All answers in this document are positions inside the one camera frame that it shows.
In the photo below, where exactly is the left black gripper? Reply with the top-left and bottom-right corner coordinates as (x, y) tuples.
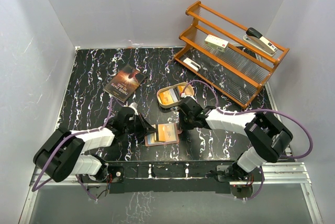
(124, 112), (157, 138)

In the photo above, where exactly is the pink leather card holder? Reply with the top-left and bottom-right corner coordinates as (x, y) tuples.
(144, 123), (180, 147)

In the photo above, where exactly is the beige printed card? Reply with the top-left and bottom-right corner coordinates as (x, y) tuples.
(164, 124), (176, 142)

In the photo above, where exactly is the beige oval card tray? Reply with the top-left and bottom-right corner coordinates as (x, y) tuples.
(157, 82), (195, 109)

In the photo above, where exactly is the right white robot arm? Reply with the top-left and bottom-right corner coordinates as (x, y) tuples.
(178, 96), (293, 181)

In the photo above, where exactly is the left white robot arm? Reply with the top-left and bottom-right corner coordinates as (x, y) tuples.
(33, 104), (157, 182)

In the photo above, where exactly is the orange card in tray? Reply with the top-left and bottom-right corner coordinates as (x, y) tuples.
(159, 90), (173, 105)

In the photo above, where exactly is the dark paperback book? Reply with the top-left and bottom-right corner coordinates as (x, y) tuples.
(103, 64), (147, 103)

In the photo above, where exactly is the small white black device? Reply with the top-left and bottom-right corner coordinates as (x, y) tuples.
(183, 58), (201, 72)

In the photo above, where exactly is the orange wooden shelf rack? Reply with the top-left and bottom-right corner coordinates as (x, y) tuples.
(174, 1), (289, 109)

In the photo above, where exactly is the white staples box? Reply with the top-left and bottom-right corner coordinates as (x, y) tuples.
(204, 35), (229, 52)

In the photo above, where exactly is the black beige stapler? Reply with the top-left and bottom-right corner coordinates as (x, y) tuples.
(242, 27), (278, 57)

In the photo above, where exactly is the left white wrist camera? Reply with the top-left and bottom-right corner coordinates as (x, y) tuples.
(128, 102), (138, 115)

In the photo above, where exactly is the black front mounting rail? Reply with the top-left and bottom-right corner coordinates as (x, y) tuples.
(78, 160), (265, 196)

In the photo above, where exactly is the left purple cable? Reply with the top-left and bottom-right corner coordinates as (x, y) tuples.
(31, 97), (116, 200)

